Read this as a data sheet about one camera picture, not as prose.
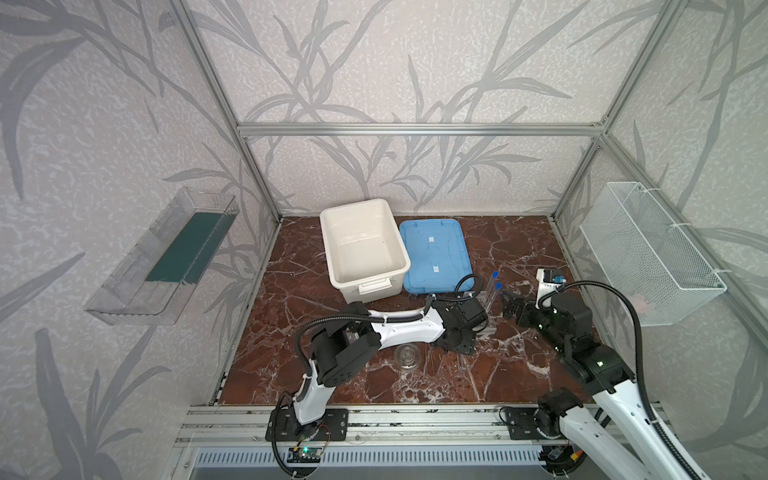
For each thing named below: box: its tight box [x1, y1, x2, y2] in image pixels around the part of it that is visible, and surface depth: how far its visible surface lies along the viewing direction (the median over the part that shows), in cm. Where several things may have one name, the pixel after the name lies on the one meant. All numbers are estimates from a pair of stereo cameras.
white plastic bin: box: [320, 198, 411, 303], surface depth 105 cm
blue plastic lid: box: [399, 218, 475, 294], surface depth 110 cm
